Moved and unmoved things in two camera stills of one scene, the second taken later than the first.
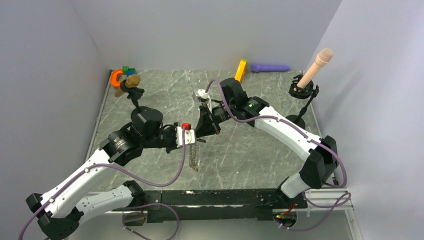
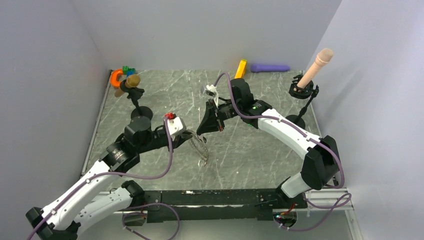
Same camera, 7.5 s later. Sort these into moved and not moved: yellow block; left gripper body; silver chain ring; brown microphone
Moved: silver chain ring
Not moved: left gripper body; yellow block; brown microphone
